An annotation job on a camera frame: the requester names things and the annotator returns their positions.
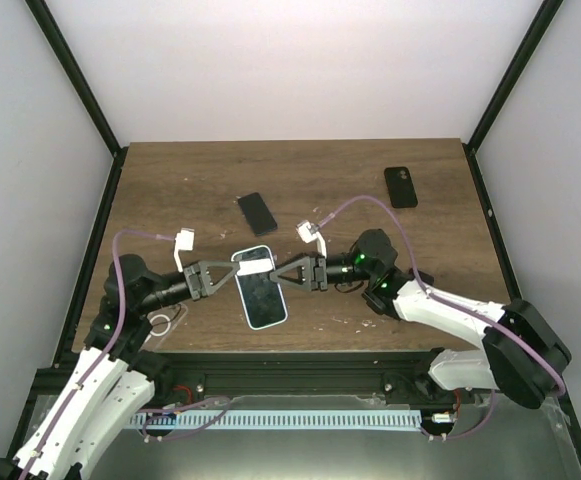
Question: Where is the black aluminium frame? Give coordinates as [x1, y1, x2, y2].
[0, 0, 581, 480]

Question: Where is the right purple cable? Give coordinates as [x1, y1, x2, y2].
[319, 195, 567, 441]

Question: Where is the black phone case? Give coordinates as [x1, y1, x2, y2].
[384, 166, 418, 209]

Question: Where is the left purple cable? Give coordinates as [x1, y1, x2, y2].
[17, 229, 177, 480]

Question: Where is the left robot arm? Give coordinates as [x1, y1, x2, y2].
[0, 254, 239, 479]

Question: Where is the pink-edged black phone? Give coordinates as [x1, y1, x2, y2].
[408, 268, 435, 286]

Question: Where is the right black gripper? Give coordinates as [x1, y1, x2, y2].
[269, 252, 374, 293]

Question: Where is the light blue slotted cable duct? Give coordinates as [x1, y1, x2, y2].
[125, 410, 422, 432]

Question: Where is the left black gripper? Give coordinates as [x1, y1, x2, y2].
[138, 260, 242, 315]

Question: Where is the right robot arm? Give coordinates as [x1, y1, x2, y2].
[269, 229, 572, 409]

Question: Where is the light blue phone case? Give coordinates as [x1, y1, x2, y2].
[230, 244, 289, 331]

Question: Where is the blue-edged black phone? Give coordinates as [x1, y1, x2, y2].
[237, 192, 278, 236]

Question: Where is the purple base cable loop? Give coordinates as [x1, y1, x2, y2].
[140, 391, 235, 444]

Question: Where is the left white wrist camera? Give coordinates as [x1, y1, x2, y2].
[173, 228, 195, 273]

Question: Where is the clear magsafe phone case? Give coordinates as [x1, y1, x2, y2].
[145, 303, 188, 349]

